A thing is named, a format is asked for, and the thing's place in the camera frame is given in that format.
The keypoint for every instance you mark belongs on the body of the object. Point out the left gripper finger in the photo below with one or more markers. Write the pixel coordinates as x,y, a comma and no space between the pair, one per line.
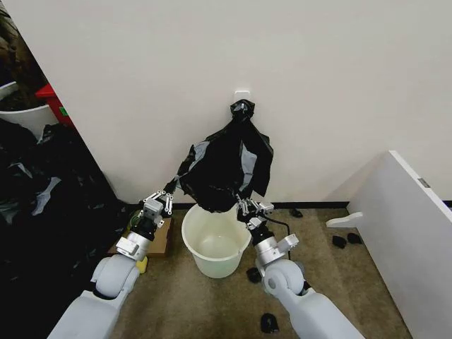
168,206
155,195

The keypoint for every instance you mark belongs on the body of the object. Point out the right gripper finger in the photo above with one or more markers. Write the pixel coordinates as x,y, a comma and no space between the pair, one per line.
264,207
243,208

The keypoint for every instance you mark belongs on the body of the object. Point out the black plastic garbage bag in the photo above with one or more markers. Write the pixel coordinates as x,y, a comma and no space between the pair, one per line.
219,169

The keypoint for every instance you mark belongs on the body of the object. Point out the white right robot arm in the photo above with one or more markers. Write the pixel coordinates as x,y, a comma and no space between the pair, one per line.
286,279

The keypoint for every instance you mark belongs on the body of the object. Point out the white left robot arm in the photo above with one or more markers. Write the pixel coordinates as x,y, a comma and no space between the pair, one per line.
113,272

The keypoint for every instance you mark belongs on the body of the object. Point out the white plastic trash bin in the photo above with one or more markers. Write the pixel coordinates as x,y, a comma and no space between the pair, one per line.
215,263

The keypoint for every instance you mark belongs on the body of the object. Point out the pile of black garbage bags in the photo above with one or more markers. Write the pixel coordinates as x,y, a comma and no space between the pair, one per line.
53,212

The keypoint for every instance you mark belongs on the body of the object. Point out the brown cardboard box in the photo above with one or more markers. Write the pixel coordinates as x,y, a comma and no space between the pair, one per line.
159,243

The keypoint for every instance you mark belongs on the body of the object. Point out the small yellow object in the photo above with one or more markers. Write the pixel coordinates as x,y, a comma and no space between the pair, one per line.
142,265

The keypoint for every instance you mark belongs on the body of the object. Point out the black baseboard strip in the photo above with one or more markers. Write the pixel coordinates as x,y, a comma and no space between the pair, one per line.
310,204

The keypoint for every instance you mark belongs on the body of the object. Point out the white panel foot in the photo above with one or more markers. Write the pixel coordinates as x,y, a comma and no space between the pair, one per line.
344,219

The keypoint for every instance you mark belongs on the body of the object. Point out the red box with green label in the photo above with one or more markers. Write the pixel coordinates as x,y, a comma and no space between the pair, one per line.
56,104

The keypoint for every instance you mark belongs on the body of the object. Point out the white board panel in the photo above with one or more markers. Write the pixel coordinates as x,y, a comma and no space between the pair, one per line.
406,229

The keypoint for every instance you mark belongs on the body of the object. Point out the large white round pot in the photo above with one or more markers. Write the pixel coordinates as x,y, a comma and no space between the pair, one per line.
24,118

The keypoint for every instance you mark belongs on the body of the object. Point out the dark brown plant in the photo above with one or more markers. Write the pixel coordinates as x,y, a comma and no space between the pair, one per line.
17,63

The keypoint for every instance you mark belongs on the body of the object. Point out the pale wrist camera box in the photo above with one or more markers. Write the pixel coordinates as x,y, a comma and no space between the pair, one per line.
153,209
255,222

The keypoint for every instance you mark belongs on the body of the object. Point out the white adhesive wall hook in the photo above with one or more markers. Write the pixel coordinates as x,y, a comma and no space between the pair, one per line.
242,94

